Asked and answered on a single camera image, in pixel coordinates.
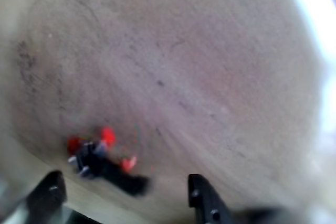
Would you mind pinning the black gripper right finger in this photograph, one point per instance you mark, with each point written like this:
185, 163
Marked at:
207, 205

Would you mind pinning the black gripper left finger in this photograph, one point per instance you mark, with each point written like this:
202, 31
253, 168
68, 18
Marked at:
47, 195

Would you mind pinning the black red lego figure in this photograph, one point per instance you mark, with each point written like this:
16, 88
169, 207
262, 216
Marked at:
105, 166

